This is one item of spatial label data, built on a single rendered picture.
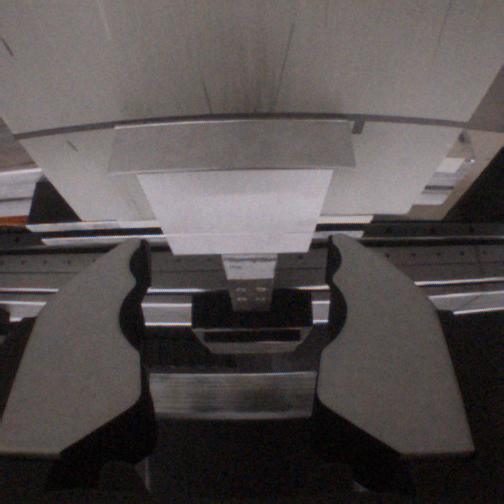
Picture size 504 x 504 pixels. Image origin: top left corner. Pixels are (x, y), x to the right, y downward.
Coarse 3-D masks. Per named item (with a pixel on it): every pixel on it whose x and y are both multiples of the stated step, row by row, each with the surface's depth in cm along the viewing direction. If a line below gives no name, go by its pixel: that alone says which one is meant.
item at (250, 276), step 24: (240, 264) 27; (264, 264) 27; (240, 288) 32; (264, 288) 32; (192, 312) 40; (216, 312) 40; (240, 312) 40; (264, 312) 40; (288, 312) 40; (312, 312) 40; (216, 336) 40; (240, 336) 40; (264, 336) 40; (288, 336) 40
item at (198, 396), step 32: (160, 384) 20; (192, 384) 20; (224, 384) 20; (256, 384) 20; (288, 384) 20; (160, 416) 19; (192, 416) 19; (224, 416) 19; (256, 416) 19; (288, 416) 19; (160, 448) 18; (192, 448) 18; (224, 448) 18; (256, 448) 18; (288, 448) 18; (160, 480) 17; (192, 480) 18; (224, 480) 18; (256, 480) 18; (288, 480) 18
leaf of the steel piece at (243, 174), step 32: (128, 128) 14; (160, 128) 14; (192, 128) 14; (224, 128) 14; (256, 128) 14; (288, 128) 14; (320, 128) 14; (128, 160) 14; (160, 160) 14; (192, 160) 14; (224, 160) 14; (256, 160) 14; (288, 160) 14; (320, 160) 14; (352, 160) 14; (160, 192) 19; (192, 192) 19; (224, 192) 19; (256, 192) 19; (288, 192) 19; (320, 192) 19; (160, 224) 22; (192, 224) 22; (224, 224) 22; (256, 224) 22; (288, 224) 22
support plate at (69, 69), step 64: (0, 0) 8; (64, 0) 9; (128, 0) 9; (192, 0) 9; (256, 0) 10; (320, 0) 9; (384, 0) 9; (448, 0) 9; (0, 64) 11; (64, 64) 11; (128, 64) 11; (192, 64) 12; (256, 64) 12; (320, 64) 12; (384, 64) 12; (448, 64) 11; (384, 128) 15; (448, 128) 15; (64, 192) 19; (128, 192) 19; (384, 192) 19
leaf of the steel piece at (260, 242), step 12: (168, 240) 24; (180, 240) 24; (192, 240) 24; (204, 240) 24; (216, 240) 24; (228, 240) 24; (240, 240) 24; (252, 240) 24; (264, 240) 24; (276, 240) 24; (288, 240) 24; (300, 240) 24; (180, 252) 26; (192, 252) 26; (204, 252) 26; (216, 252) 26; (228, 252) 26; (240, 252) 26; (252, 252) 26; (264, 252) 26; (276, 252) 26
